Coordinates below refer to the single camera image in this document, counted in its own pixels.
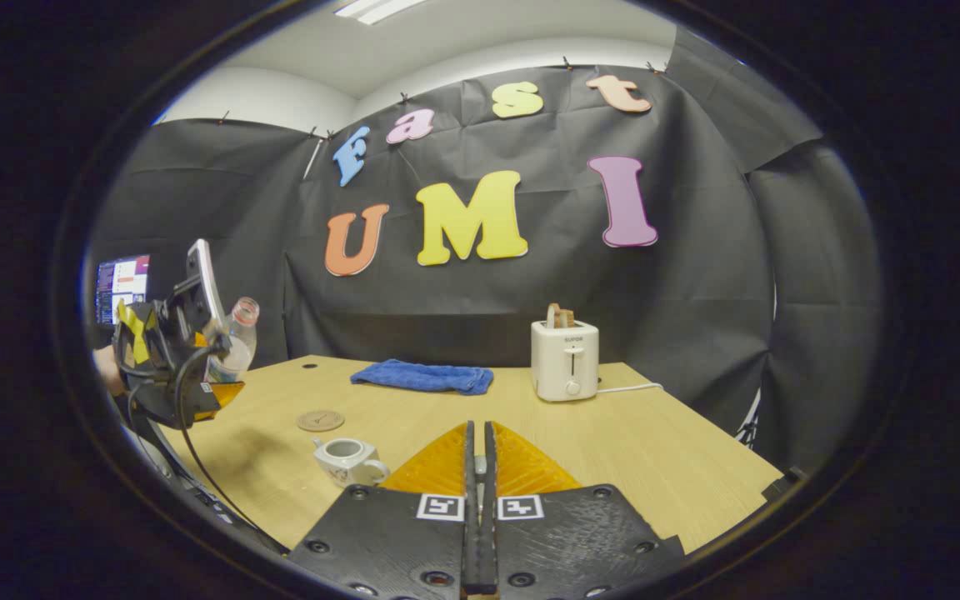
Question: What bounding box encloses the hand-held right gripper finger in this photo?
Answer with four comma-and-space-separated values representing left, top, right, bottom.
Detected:
288, 420, 481, 600
480, 420, 687, 600

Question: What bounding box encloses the round cork coaster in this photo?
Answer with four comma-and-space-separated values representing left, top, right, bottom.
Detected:
296, 409, 346, 433

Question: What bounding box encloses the computer monitor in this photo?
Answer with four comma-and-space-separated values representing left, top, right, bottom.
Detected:
95, 254, 152, 328

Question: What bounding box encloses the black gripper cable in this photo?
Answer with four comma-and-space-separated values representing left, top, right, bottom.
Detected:
126, 346, 291, 555

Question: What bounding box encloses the white toaster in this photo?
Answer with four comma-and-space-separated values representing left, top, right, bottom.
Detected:
530, 320, 600, 403

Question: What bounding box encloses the blue towel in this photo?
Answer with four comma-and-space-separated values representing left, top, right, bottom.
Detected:
350, 359, 495, 396

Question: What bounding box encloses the ceiling light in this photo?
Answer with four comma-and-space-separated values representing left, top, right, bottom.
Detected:
334, 0, 431, 26

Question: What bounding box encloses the black backdrop cloth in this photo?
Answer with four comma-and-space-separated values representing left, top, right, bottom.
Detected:
88, 25, 881, 476

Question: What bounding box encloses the clear plastic water bottle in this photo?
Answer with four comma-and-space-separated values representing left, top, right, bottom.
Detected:
207, 297, 261, 384

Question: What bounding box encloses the white ceramic teacup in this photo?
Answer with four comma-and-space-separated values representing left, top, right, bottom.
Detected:
312, 437, 392, 489

